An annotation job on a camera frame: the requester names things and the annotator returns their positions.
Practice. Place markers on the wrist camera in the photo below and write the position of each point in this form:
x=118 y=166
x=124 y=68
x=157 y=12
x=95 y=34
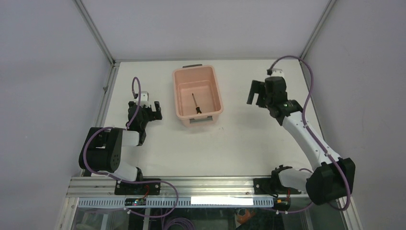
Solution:
x=275 y=72
x=143 y=99

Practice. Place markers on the aluminium mounting rail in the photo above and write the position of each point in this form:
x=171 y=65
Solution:
x=238 y=186

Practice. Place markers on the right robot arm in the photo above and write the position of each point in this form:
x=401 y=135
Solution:
x=331 y=176

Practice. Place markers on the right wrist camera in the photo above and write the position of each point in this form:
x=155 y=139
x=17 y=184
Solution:
x=275 y=72

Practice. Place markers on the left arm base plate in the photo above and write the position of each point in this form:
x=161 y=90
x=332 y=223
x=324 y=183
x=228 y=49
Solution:
x=151 y=187

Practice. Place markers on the pink plastic bin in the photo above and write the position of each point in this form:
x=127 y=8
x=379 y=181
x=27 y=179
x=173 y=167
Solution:
x=202 y=81

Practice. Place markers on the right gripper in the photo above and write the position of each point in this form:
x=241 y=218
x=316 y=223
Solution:
x=262 y=92

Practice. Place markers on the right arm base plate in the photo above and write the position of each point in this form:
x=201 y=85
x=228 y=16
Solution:
x=269 y=186

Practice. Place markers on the black yellow screwdriver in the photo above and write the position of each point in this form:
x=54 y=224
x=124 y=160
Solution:
x=197 y=108

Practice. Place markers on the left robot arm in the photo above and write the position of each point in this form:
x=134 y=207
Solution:
x=150 y=144

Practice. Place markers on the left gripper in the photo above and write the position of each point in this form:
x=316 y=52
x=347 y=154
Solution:
x=145 y=111

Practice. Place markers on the white slotted cable duct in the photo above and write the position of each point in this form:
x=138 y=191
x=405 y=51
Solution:
x=182 y=202

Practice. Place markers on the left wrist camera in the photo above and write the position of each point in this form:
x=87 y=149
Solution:
x=143 y=99

